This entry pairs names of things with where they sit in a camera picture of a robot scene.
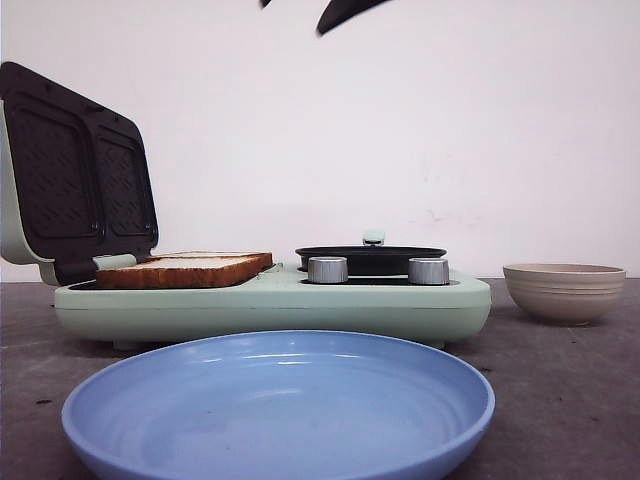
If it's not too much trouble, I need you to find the mint green sandwich maker lid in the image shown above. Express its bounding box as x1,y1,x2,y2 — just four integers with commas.
1,62,159,286

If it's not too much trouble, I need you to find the bread slice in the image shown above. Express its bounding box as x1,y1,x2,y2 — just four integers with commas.
147,250,250,261
96,252,273,289

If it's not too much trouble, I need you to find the beige ceramic bowl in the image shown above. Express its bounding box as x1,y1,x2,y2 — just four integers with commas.
503,263,626,326

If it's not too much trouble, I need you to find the mint green breakfast maker base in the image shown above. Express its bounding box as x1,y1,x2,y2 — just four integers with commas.
54,264,491,345

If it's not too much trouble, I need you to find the black frying pan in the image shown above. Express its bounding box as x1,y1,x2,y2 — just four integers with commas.
295,230,447,276

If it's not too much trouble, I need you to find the left silver control knob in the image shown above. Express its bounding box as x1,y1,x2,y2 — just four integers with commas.
307,256,348,284

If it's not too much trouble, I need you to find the silver control knob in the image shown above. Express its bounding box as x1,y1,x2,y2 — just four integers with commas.
307,256,348,284
408,257,450,286

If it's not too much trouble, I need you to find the right silver control knob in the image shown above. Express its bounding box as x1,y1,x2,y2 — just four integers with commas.
408,257,450,286

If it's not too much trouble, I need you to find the blue plate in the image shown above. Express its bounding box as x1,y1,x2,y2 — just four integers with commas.
61,331,495,479

